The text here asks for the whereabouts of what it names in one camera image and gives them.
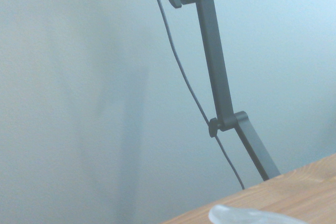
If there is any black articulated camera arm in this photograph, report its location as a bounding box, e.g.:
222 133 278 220
165 0 282 182

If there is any thin black hanging cable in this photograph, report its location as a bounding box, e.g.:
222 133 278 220
147 0 246 190

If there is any clear sanitizer pump bottle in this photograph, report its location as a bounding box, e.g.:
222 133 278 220
208 204 312 224

